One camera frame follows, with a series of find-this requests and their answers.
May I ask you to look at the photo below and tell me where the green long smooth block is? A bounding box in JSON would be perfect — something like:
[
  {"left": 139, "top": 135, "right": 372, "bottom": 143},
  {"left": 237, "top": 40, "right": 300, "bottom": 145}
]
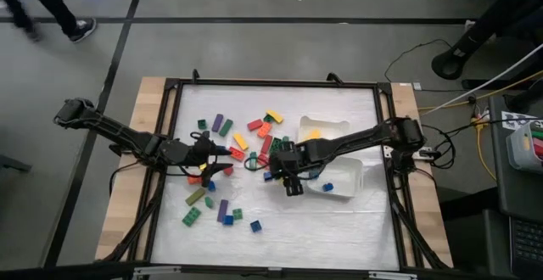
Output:
[{"left": 218, "top": 118, "right": 234, "bottom": 138}]

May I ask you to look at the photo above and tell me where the black keyboard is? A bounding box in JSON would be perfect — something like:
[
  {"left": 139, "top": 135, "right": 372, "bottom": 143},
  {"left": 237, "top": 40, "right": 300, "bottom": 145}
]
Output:
[{"left": 508, "top": 216, "right": 543, "bottom": 280}]

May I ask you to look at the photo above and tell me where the black aluminium table frame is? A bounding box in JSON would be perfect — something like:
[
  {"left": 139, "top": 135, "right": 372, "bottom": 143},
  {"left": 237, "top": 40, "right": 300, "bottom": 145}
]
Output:
[{"left": 98, "top": 76, "right": 453, "bottom": 280}]

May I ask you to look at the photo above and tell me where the black floor stand leg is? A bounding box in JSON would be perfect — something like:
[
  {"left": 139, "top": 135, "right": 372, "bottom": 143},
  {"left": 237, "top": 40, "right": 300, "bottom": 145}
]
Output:
[{"left": 0, "top": 154, "right": 33, "bottom": 173}]

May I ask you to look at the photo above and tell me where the white plastic bin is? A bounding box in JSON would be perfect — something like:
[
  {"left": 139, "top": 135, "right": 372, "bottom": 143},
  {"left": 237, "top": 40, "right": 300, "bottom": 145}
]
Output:
[
  {"left": 298, "top": 115, "right": 351, "bottom": 144},
  {"left": 305, "top": 156, "right": 365, "bottom": 199}
]

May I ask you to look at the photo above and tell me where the black side desk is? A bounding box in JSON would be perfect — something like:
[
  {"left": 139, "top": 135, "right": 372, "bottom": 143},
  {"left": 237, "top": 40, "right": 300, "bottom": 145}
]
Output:
[{"left": 487, "top": 95, "right": 543, "bottom": 280}]

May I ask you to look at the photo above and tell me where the olive green long block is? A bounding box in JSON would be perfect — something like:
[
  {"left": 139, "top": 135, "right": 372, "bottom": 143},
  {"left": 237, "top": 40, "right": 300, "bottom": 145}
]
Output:
[{"left": 185, "top": 187, "right": 207, "bottom": 207}]

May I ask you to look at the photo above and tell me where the person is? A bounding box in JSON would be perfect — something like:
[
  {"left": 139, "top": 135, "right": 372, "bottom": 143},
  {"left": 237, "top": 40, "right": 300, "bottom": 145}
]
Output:
[
  {"left": 0, "top": 0, "right": 98, "bottom": 44},
  {"left": 431, "top": 0, "right": 543, "bottom": 81}
]

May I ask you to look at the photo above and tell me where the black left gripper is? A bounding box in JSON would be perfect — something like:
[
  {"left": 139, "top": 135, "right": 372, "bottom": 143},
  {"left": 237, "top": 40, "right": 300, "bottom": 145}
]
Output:
[{"left": 159, "top": 132, "right": 235, "bottom": 188}]

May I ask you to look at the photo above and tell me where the orange-red long studded brick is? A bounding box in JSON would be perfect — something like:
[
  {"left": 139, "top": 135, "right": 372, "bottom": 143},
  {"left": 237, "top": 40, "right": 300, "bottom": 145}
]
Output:
[{"left": 256, "top": 121, "right": 273, "bottom": 139}]

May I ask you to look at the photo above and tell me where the white cable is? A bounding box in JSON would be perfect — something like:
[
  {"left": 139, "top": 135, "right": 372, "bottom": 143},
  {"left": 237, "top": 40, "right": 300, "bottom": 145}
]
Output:
[{"left": 419, "top": 44, "right": 543, "bottom": 116}]

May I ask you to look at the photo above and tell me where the clear plastic container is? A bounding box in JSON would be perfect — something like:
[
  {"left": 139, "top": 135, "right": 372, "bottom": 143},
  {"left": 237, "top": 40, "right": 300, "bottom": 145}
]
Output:
[{"left": 506, "top": 120, "right": 543, "bottom": 175}]

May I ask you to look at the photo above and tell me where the yellow cable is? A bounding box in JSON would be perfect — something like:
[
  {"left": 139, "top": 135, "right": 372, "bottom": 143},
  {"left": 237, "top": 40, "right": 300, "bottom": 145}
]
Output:
[{"left": 470, "top": 116, "right": 497, "bottom": 182}]

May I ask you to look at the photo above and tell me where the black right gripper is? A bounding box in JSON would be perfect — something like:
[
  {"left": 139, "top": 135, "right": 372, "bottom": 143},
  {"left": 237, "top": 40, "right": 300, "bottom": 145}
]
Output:
[{"left": 269, "top": 139, "right": 324, "bottom": 198}]

